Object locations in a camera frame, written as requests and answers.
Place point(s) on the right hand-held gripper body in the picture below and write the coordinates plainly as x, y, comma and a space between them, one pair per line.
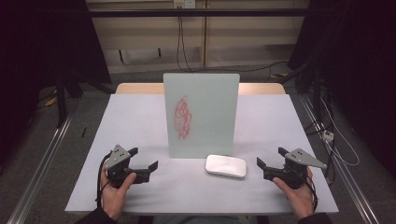
297, 161

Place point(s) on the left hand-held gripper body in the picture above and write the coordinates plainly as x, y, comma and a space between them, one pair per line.
117, 157

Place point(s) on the white board eraser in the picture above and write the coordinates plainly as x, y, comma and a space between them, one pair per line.
226, 165

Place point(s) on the pale green glass writing board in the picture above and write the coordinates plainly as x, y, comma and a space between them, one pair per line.
202, 115

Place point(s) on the person's right hand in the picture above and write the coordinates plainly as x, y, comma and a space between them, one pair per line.
297, 199

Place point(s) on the person's left hand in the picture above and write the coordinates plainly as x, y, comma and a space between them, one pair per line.
114, 197

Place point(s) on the white power strip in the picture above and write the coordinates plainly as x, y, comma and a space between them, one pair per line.
328, 135

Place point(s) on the light grey table mat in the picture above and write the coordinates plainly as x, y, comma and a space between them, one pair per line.
186, 189

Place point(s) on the black metal stand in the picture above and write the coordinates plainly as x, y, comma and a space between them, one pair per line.
61, 102

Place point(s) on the black curtain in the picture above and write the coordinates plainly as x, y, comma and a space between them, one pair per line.
358, 56
37, 46

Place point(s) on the aluminium floor rail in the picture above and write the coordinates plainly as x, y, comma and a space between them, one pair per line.
345, 174
40, 168

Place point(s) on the black horizontal frame bar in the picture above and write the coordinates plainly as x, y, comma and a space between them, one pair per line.
199, 12

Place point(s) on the white wall socket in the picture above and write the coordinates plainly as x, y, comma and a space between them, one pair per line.
184, 3

